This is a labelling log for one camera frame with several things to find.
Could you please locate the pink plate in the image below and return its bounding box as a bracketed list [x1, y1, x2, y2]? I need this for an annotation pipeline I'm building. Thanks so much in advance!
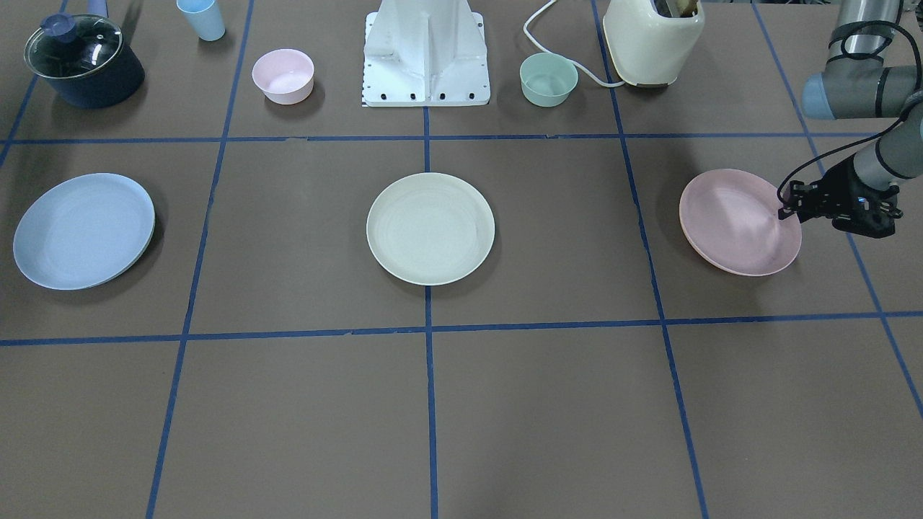
[679, 169, 803, 277]

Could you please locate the light blue plate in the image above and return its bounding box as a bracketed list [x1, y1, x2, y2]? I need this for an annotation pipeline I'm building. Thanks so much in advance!
[13, 173, 156, 291]

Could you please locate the cream toaster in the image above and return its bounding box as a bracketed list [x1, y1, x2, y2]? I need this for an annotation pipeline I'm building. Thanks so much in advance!
[602, 1, 705, 88]

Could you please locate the green bowl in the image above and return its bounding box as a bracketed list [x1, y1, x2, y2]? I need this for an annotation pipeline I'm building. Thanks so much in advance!
[518, 53, 579, 108]

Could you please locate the cream plate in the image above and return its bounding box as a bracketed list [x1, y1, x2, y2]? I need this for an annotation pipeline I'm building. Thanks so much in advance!
[366, 172, 495, 286]

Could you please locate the pink bowl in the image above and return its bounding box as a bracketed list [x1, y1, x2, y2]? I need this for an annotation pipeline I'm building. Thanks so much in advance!
[251, 48, 314, 105]

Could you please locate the light blue cup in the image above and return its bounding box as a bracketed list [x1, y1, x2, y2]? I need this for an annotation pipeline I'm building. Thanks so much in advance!
[176, 0, 226, 42]

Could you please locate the dark blue pot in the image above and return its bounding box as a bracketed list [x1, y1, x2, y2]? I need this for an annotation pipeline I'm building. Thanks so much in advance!
[28, 1, 146, 109]

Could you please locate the glass pot lid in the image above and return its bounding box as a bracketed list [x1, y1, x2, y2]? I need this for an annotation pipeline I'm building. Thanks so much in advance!
[23, 12, 125, 79]

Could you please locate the white toaster cord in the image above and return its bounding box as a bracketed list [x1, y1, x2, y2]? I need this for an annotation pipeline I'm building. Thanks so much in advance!
[523, 0, 625, 89]

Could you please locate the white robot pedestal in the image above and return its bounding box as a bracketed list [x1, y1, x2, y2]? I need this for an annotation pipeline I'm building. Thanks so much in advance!
[361, 1, 491, 107]

